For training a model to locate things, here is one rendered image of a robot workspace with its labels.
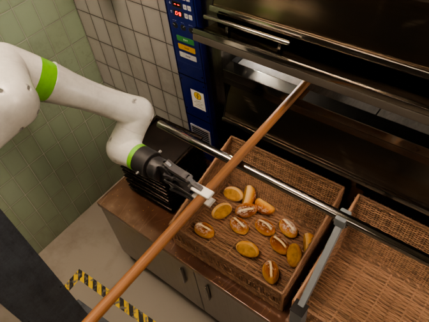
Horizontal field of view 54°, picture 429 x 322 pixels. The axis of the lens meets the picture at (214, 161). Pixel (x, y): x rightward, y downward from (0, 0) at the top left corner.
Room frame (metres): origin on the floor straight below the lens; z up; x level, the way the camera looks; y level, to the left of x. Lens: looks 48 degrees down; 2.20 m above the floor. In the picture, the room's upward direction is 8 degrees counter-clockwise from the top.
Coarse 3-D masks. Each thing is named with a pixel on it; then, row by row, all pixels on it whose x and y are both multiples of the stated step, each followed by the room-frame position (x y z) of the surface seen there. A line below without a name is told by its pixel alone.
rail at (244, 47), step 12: (204, 36) 1.24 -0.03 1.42; (216, 36) 1.21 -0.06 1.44; (240, 48) 1.14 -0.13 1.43; (252, 48) 1.11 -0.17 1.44; (276, 60) 1.05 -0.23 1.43; (288, 60) 1.03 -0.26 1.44; (312, 72) 0.96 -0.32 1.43; (324, 72) 0.95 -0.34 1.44; (348, 84) 0.89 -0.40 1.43; (360, 84) 0.87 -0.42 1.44; (384, 96) 0.82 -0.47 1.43; (396, 96) 0.80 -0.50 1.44; (408, 108) 0.77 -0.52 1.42; (420, 108) 0.75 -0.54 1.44
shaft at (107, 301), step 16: (304, 80) 1.20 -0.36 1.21; (288, 96) 1.13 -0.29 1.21; (240, 160) 0.87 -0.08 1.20; (224, 176) 0.81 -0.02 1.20; (192, 208) 0.71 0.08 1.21; (176, 224) 0.66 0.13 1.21; (160, 240) 0.62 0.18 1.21; (144, 256) 0.58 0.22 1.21; (128, 272) 0.54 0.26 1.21; (112, 288) 0.50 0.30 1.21; (112, 304) 0.46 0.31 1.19; (96, 320) 0.43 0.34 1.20
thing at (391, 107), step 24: (216, 24) 1.34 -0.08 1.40; (240, 24) 1.34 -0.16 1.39; (216, 48) 1.20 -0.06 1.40; (264, 48) 1.15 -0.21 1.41; (288, 48) 1.14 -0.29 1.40; (312, 48) 1.14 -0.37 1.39; (288, 72) 1.01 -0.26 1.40; (336, 72) 0.98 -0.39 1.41; (360, 72) 0.97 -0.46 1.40; (384, 72) 0.97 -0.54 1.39; (360, 96) 0.86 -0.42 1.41; (408, 96) 0.83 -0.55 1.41
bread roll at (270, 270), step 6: (264, 264) 0.80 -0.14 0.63; (270, 264) 0.79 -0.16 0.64; (276, 264) 0.80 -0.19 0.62; (264, 270) 0.77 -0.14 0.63; (270, 270) 0.76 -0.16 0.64; (276, 270) 0.76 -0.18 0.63; (264, 276) 0.75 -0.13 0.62; (270, 276) 0.74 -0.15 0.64; (276, 276) 0.74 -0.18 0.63; (270, 282) 0.72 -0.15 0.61
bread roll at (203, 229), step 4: (196, 224) 1.03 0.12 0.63; (200, 224) 1.02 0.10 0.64; (204, 224) 1.02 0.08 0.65; (208, 224) 1.02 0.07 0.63; (196, 228) 1.01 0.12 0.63; (200, 228) 1.00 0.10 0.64; (204, 228) 1.00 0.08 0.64; (208, 228) 1.00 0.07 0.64; (212, 228) 1.00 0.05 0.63; (196, 232) 1.00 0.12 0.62; (200, 232) 0.99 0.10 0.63; (204, 232) 0.99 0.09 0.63; (208, 232) 0.98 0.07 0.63; (212, 232) 0.99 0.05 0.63; (200, 236) 0.99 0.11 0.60; (204, 236) 0.98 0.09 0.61; (208, 236) 0.97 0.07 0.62; (212, 236) 0.97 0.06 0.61
